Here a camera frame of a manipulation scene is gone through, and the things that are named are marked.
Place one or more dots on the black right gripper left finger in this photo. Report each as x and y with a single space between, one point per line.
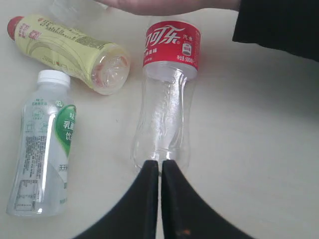
135 215

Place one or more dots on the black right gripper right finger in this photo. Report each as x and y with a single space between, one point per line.
185 215

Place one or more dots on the green white label bottle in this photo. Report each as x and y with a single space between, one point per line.
47 125

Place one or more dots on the yellow bottle red cap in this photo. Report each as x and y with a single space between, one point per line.
103 66

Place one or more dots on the clear cola bottle red label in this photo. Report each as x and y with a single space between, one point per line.
170 67

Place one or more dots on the black sleeved forearm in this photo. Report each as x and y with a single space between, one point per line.
287 25

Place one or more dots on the white floral label bottle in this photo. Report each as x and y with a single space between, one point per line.
75 13

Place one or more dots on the open human hand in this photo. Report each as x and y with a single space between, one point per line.
169 7

